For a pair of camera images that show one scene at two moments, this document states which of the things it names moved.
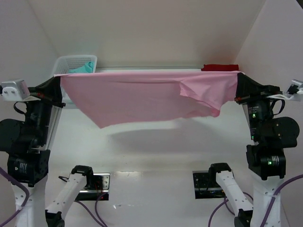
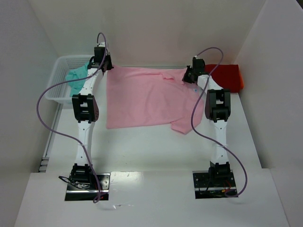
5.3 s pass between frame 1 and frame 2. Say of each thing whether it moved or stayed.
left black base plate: stayed
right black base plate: stayed
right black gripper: moved
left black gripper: moved
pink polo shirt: moved
